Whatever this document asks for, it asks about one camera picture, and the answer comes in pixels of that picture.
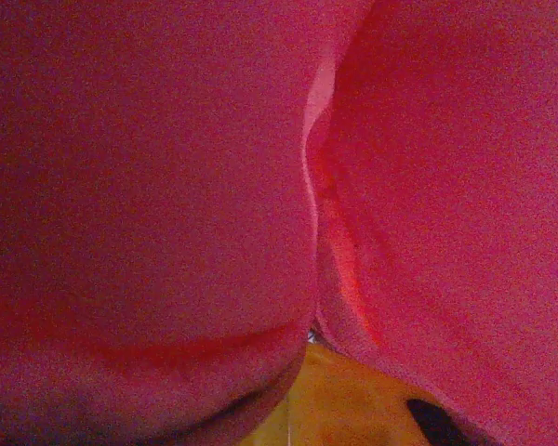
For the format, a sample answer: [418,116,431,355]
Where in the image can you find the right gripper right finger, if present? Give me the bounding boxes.
[287,342,476,446]

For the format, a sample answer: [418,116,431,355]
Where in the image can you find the pink school backpack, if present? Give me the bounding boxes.
[0,0,558,446]

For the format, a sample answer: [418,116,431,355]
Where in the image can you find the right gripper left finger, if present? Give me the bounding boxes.
[248,346,291,446]

